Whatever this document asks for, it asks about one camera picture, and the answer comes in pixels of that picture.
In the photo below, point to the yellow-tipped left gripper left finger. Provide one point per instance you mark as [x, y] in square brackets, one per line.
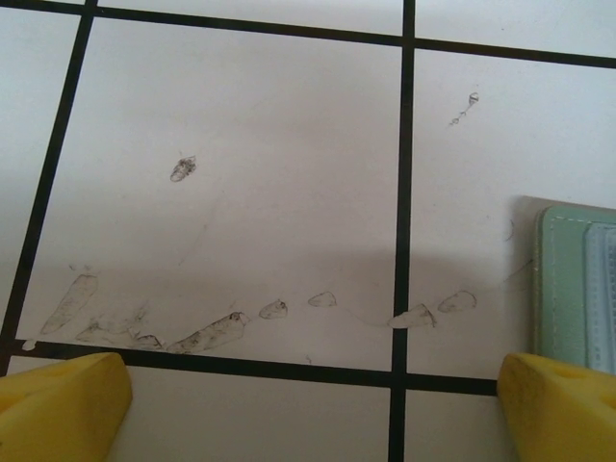
[58, 414]

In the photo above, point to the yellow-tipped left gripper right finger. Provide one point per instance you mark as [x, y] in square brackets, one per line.
[568, 418]

